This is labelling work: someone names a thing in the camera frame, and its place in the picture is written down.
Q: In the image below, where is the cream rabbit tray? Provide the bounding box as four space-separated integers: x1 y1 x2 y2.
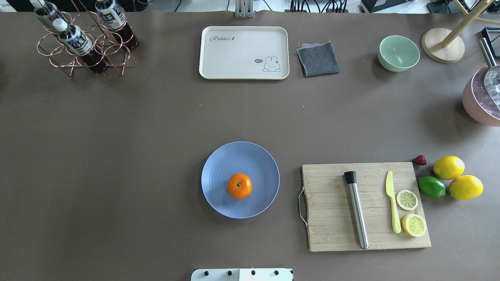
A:
198 26 290 80

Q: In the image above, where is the grey folded cloth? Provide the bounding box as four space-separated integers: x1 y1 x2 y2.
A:
296 41 340 78

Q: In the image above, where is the metal bracket table edge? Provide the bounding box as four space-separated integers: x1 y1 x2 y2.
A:
235 0 254 18

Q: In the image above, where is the lemon half lower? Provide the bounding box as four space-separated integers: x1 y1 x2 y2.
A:
401 214 427 238

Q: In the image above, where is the pink bowl with ice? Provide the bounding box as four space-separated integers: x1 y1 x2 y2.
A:
462 67 500 127

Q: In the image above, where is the lemon half upper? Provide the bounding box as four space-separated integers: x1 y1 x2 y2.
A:
395 190 419 211

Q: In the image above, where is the tea bottle back left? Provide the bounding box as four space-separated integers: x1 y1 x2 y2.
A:
30 0 68 32

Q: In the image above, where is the bamboo cutting board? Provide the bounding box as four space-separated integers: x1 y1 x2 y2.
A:
302 162 432 251

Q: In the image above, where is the tea bottle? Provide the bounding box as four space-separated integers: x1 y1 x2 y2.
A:
30 0 68 32
95 0 139 50
52 18 107 73

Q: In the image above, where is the blue round plate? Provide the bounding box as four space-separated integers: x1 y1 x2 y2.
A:
201 141 280 219

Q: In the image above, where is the steel muddler black tip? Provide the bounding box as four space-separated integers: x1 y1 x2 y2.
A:
343 171 370 250

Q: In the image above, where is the metal ice scoop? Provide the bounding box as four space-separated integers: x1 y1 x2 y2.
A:
479 37 500 110

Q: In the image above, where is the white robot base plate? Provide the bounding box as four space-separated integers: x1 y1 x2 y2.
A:
191 267 294 281

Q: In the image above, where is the yellow lemon upper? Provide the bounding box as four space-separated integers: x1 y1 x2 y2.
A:
432 155 465 180

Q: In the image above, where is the orange mandarin fruit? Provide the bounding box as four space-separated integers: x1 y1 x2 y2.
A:
227 174 252 200

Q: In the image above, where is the green bowl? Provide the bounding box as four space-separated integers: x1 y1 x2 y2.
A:
377 35 420 72

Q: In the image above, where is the yellow lemon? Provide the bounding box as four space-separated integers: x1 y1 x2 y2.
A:
448 175 484 200
432 155 465 180

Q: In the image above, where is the lemon half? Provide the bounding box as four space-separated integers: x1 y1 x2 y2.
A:
401 214 427 238
395 190 419 211

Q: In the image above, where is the tea bottle back right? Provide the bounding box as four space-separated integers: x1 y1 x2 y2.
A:
95 0 139 50

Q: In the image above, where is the copper wire bottle rack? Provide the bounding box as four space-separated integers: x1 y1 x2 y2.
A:
36 0 136 76

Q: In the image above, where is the wooden cup stand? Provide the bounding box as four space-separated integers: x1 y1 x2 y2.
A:
421 0 500 64

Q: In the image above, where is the yellow lemon lower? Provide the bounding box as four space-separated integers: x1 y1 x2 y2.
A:
448 175 484 200

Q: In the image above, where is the yellow plastic knife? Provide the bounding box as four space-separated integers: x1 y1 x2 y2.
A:
385 170 402 233

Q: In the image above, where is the green lime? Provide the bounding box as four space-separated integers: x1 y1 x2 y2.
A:
417 176 446 198

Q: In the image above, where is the red strawberry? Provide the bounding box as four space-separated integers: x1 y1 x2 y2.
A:
412 155 427 166

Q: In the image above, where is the tea bottle front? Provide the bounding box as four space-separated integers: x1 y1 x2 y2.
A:
52 18 107 73

